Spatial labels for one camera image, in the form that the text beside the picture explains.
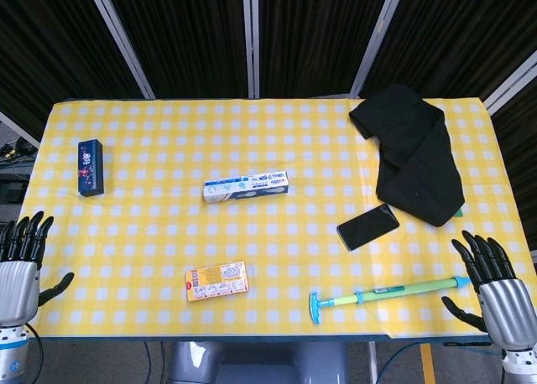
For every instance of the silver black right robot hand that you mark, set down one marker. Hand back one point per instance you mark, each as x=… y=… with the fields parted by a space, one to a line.
x=503 y=308

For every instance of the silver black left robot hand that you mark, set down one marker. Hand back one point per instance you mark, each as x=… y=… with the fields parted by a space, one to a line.
x=17 y=287

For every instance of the blue white toothpaste box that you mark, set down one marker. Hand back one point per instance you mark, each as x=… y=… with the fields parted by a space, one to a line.
x=245 y=188

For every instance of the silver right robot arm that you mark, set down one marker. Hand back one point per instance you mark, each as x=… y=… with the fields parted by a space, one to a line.
x=520 y=365

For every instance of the black cloth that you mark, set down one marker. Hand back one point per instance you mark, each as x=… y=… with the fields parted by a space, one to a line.
x=415 y=170

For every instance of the yellow floor tape strip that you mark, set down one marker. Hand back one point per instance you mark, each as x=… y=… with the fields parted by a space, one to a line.
x=427 y=365

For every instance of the small green card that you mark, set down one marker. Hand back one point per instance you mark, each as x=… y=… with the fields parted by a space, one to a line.
x=459 y=212

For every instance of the green blue water pump toy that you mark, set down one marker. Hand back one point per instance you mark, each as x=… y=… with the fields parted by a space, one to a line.
x=394 y=291

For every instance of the white table leg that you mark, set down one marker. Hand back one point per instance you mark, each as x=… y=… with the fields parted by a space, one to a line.
x=373 y=361

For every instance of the dark blue patterned box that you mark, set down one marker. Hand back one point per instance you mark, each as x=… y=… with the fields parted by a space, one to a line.
x=91 y=168

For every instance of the dark ribbed partition panel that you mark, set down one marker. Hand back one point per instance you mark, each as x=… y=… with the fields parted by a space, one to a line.
x=54 y=44
x=310 y=36
x=184 y=36
x=457 y=32
x=520 y=157

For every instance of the black smartphone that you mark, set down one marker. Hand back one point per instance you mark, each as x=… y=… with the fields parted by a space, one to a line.
x=368 y=226

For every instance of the orange yellow snack box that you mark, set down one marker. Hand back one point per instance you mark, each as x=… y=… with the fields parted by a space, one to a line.
x=216 y=281

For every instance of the yellow white checkered tablecloth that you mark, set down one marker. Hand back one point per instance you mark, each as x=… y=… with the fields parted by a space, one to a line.
x=268 y=241

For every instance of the grey robot torso base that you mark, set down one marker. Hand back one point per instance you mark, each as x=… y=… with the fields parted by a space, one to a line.
x=260 y=363

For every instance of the white partition frame post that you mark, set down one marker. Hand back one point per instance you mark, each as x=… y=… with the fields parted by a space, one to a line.
x=509 y=80
x=375 y=40
x=19 y=129
x=251 y=40
x=121 y=44

